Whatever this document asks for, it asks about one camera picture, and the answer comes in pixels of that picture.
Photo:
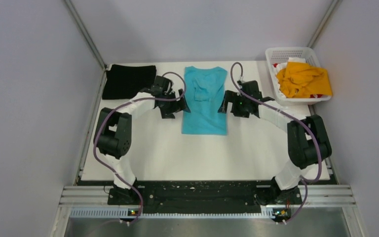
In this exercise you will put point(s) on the folded black t shirt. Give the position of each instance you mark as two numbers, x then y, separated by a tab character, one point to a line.
124	82

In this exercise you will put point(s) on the yellow t shirt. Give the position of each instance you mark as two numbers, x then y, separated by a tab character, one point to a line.
305	80

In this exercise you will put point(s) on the cyan t shirt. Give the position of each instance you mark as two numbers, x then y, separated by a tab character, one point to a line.
204	95

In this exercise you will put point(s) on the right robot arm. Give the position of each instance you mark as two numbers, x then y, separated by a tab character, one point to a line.
307	139

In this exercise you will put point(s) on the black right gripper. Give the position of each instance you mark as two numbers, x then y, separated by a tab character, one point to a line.
232	97

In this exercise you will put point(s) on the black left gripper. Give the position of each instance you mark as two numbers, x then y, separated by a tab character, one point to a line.
178	105

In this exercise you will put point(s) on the white slotted cable duct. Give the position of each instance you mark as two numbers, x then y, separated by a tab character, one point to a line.
130	213

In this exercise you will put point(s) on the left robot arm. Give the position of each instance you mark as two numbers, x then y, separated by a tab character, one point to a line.
113	136

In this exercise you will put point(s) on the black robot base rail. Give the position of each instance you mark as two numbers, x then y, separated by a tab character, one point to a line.
204	197

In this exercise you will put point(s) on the white plastic basket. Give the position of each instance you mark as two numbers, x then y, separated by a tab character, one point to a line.
278	55

